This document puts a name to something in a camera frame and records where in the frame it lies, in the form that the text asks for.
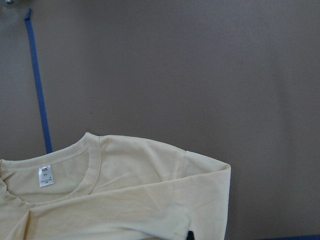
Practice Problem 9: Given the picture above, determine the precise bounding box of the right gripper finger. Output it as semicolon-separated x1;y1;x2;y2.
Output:
186;230;195;240

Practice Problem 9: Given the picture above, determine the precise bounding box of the cream long-sleeve graphic shirt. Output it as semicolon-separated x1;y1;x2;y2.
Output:
0;133;231;240

